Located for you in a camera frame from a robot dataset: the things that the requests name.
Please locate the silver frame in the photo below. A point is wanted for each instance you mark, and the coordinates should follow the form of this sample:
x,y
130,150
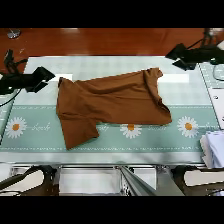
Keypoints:
x,y
135,184

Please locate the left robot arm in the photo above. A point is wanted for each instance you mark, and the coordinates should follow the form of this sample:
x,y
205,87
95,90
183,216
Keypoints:
x,y
20,178

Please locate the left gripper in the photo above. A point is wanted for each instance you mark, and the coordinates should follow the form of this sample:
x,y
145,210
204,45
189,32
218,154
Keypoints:
x,y
20,82

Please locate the white garment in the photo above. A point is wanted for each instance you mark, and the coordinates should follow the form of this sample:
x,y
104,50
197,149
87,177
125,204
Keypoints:
x,y
215,148

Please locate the brown T-shirt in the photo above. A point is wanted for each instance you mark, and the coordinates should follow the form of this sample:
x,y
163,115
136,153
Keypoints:
x,y
113,100

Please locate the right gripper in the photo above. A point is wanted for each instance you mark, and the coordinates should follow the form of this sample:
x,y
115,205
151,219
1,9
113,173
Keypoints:
x,y
201,55

